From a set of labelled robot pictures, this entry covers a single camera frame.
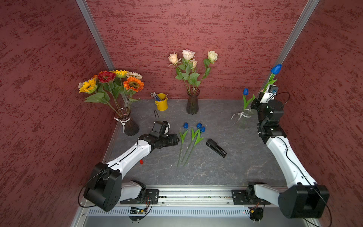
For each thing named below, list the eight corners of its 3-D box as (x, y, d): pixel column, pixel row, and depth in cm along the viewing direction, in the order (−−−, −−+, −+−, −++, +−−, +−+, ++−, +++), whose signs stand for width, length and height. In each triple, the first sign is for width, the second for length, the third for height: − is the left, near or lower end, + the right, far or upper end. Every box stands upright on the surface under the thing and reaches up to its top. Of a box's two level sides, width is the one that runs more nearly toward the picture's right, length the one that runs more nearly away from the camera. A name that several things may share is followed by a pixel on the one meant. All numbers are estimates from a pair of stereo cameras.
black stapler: (205, 144, 97) (206, 141, 93) (208, 141, 98) (209, 137, 95) (223, 158, 90) (225, 155, 86) (226, 154, 92) (228, 151, 88)
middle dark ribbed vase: (186, 114, 114) (186, 95, 97) (186, 106, 119) (186, 87, 102) (198, 114, 114) (200, 95, 97) (197, 106, 119) (199, 87, 103)
